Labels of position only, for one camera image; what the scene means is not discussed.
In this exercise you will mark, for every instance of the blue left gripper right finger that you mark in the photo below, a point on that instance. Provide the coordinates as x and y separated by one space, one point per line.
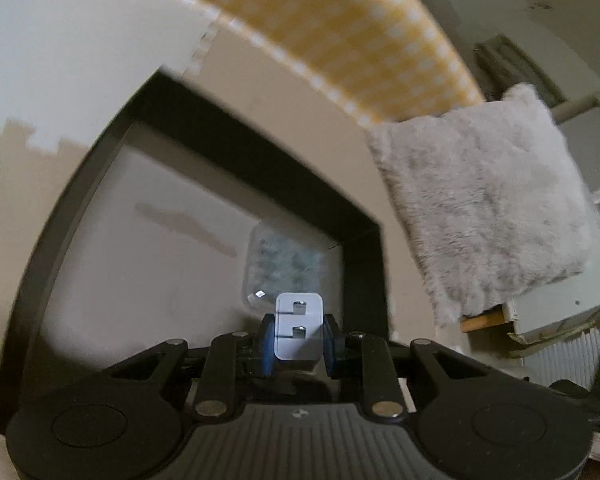
334 347

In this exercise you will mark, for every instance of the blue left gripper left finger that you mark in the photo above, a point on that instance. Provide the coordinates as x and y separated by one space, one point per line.
263 355

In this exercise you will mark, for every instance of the white power adapter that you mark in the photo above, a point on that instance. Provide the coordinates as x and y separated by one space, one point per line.
298 332

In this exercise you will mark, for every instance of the clear plastic blister case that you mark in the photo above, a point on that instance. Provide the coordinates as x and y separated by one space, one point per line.
277 262

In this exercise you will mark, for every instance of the black cardboard box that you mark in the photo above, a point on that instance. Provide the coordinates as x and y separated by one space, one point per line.
149 241

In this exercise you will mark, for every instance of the right fluffy white cushion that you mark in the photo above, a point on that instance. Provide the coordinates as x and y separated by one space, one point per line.
474 190

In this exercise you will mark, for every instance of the yellow checkered bed cover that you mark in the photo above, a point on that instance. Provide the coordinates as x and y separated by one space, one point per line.
378 60

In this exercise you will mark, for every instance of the folded grey blankets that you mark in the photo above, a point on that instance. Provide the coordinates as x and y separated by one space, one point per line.
505 64

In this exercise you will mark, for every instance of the white cabinet with wooden leg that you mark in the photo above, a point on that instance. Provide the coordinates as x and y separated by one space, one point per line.
551 330

